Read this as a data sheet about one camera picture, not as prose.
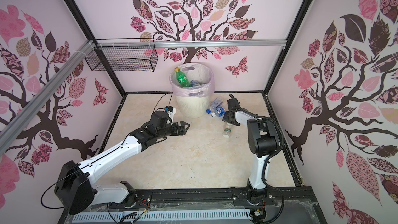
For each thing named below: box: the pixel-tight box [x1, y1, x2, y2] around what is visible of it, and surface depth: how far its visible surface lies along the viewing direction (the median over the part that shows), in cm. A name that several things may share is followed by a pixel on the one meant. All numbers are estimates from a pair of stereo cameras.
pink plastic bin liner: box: [169, 62, 216, 98], surface depth 97 cm
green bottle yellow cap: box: [174, 66, 192, 88], surface depth 97 cm
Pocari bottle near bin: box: [210, 106, 226, 118], surface depth 105 cm
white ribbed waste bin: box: [175, 95, 211, 119], surface depth 97 cm
